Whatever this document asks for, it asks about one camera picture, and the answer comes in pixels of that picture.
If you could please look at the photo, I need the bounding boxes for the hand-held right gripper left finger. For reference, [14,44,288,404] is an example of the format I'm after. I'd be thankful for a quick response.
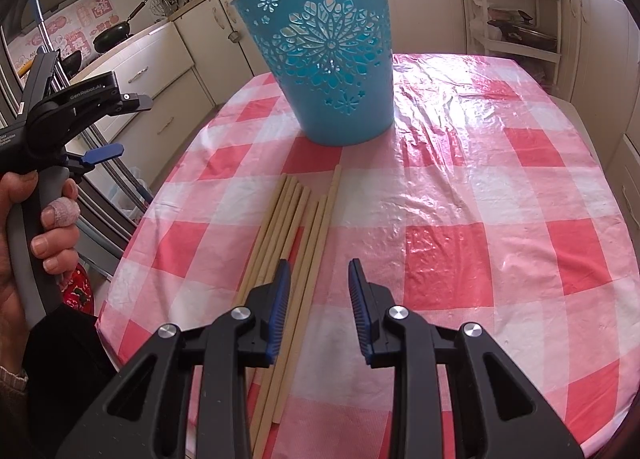
[102,259,292,459]

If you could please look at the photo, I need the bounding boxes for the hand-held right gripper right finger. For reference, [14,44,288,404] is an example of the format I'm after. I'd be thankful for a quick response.
[348,259,586,459]

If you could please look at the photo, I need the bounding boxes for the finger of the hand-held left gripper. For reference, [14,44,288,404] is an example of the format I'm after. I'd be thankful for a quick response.
[62,143,125,175]
[117,92,153,114]

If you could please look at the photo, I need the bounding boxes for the bundle of wooden chopsticks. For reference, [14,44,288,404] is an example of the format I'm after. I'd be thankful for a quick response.
[235,164,344,440]

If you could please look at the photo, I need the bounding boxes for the blue perforated plastic basket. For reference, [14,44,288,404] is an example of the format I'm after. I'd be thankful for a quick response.
[233,0,396,146]

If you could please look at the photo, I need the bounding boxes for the person's left forearm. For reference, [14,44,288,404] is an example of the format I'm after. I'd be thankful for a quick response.
[0,336,31,459]

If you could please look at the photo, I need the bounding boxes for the person's left hand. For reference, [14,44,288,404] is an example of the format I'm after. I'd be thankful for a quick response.
[0,172,81,340]

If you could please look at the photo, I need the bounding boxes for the cream drawer cabinet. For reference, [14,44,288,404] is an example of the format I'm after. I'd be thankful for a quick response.
[95,22,222,151]

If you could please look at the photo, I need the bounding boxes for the black wok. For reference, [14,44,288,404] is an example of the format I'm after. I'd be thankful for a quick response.
[54,49,84,81]

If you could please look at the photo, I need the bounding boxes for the white floor plastic bag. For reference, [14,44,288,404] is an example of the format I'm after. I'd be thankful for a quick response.
[106,178,151,226]

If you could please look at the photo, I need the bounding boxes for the black frying pan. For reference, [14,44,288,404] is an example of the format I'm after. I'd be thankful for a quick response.
[92,0,149,54]

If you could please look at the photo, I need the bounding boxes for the cream double-door cabinet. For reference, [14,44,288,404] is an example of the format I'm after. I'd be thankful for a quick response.
[175,0,281,107]

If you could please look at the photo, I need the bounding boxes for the pink checkered tablecloth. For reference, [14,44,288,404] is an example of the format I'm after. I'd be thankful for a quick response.
[92,53,626,459]

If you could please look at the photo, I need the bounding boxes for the red floral cloth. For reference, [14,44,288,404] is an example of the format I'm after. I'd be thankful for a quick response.
[60,263,96,318]

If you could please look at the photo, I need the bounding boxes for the person's dark clothing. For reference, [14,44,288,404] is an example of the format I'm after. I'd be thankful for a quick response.
[22,306,126,442]

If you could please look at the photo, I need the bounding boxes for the dark pot with lid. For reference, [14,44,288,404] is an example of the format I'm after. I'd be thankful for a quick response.
[487,10,559,53]

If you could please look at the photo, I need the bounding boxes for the cream side cabinet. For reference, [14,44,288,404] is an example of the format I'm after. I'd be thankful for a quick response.
[562,0,640,190]

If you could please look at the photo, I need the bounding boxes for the pink wall stickers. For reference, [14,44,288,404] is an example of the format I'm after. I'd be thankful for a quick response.
[15,0,117,71]

